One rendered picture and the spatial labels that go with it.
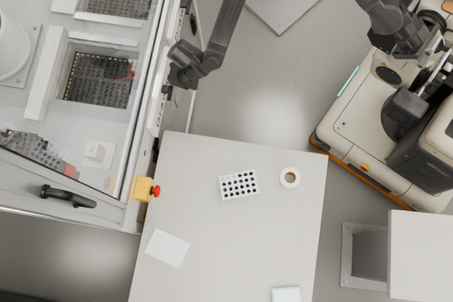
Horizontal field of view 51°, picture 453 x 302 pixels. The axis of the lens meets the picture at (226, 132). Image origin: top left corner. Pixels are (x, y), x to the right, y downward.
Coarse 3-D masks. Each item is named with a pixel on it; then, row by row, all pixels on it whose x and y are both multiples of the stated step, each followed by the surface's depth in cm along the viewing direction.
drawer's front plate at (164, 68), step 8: (168, 48) 155; (160, 64) 154; (168, 64) 158; (160, 72) 153; (168, 72) 160; (160, 80) 152; (160, 88) 152; (160, 96) 154; (152, 104) 150; (160, 104) 156; (152, 112) 150; (160, 112) 158; (152, 120) 149; (160, 120) 160; (152, 128) 150
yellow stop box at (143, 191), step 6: (138, 180) 146; (144, 180) 146; (150, 180) 146; (138, 186) 145; (144, 186) 145; (150, 186) 147; (138, 192) 145; (144, 192) 145; (150, 192) 147; (138, 198) 145; (144, 198) 144; (150, 198) 150
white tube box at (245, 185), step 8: (224, 176) 157; (232, 176) 157; (240, 176) 160; (248, 176) 156; (224, 184) 160; (232, 184) 156; (240, 184) 156; (248, 184) 157; (256, 184) 156; (224, 192) 155; (232, 192) 155; (240, 192) 155; (248, 192) 159; (256, 192) 155; (224, 200) 156
